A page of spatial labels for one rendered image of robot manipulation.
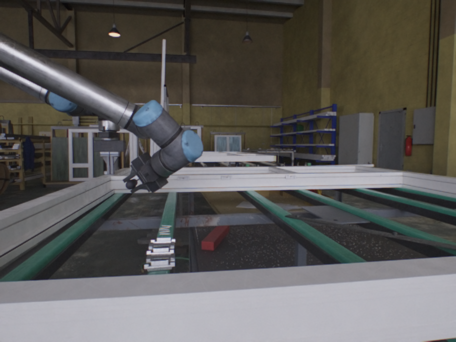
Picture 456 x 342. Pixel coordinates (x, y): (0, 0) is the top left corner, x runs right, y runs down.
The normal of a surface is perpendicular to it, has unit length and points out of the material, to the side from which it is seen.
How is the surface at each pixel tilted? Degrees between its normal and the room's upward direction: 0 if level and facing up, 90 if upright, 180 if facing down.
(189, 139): 69
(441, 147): 90
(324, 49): 90
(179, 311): 90
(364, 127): 90
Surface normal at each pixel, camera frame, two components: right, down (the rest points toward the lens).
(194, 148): 0.80, -0.33
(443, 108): -0.99, 0.01
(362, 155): 0.16, 0.09
